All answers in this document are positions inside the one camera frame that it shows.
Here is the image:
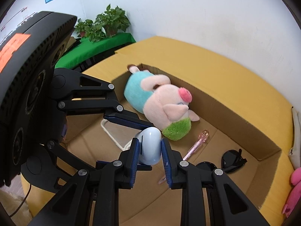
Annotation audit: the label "clear white phone case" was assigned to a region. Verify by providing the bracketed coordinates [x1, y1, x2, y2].
[100, 119, 140, 151]

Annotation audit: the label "white earbuds case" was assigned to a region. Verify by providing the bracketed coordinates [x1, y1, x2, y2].
[135, 127, 161, 166]

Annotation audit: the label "black sunglasses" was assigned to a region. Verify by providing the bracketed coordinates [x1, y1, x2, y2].
[196, 149, 247, 174]

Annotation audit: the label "pink pen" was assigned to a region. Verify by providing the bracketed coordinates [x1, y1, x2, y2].
[158, 130, 210, 186]

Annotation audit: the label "pink pig plush toy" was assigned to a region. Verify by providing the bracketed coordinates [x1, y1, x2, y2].
[123, 65, 199, 141]

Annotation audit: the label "green covered table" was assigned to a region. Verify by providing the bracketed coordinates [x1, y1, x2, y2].
[55, 33, 136, 69]

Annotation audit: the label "brown cardboard box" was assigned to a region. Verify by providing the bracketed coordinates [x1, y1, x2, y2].
[60, 63, 282, 226]

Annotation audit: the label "pink bear plush toy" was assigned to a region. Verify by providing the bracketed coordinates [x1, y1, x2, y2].
[282, 168, 301, 218]

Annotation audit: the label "green potted plant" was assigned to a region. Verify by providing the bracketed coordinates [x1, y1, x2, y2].
[74, 4, 131, 42]

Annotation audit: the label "grey cloth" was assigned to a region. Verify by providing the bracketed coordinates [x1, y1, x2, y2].
[288, 107, 301, 170]

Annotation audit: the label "black cables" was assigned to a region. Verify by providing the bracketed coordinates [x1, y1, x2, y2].
[9, 183, 32, 218]

